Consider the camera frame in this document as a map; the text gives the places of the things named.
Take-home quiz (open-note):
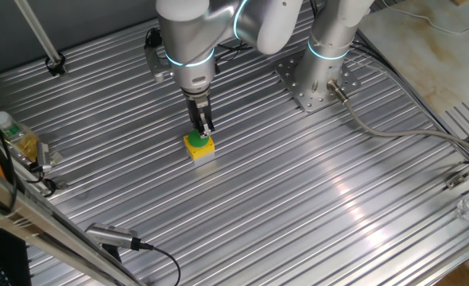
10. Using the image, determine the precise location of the bottle with yellow liquid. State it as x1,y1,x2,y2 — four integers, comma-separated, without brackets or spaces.
0,110,41,162

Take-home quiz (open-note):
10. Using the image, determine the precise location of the black camera cable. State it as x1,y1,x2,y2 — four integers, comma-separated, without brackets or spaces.
138,242,182,286

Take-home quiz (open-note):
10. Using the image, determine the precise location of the slanted aluminium pole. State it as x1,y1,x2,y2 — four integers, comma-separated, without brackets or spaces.
14,0,63,64

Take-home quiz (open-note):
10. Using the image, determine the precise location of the white cable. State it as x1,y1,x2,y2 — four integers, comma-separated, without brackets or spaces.
381,0,469,36

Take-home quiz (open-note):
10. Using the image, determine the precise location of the grey cable with metal connector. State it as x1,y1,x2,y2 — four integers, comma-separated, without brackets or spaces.
326,79,469,158

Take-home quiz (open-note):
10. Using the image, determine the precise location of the black cable strap knot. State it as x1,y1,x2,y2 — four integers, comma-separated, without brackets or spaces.
144,27,164,51

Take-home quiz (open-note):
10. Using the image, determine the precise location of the beige marbled board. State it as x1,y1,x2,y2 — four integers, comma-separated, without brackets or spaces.
357,0,469,116

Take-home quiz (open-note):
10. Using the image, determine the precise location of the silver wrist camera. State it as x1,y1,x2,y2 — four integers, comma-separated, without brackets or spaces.
145,45,172,83

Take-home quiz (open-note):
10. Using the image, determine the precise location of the yellow box green push button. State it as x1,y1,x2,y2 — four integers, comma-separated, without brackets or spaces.
183,129,216,166

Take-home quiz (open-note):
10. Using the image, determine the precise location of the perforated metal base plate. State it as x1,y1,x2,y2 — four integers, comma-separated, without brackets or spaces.
274,51,362,114

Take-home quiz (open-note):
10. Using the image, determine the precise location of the pole clamp with black ring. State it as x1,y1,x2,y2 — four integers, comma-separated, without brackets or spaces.
45,52,68,78

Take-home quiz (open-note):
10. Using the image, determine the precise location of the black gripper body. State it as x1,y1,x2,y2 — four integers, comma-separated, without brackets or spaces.
181,89,212,120

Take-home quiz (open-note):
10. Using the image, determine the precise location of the black looping base cable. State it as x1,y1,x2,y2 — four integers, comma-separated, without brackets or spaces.
349,37,469,164

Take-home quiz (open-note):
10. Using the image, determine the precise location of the aluminium frame beam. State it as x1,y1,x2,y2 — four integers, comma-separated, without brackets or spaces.
0,158,148,286

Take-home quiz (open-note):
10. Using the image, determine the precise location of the silver finned camera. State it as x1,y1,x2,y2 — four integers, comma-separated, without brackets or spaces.
84,222,155,252

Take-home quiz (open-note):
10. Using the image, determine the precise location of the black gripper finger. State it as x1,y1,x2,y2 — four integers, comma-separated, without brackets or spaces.
191,114,210,138
201,112,215,134

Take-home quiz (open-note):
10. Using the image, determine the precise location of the small silver camera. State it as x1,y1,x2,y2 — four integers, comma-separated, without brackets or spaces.
35,141,53,175

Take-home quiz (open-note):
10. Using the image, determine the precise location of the aluminium corner bar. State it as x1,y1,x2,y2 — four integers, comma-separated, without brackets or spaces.
445,153,469,191

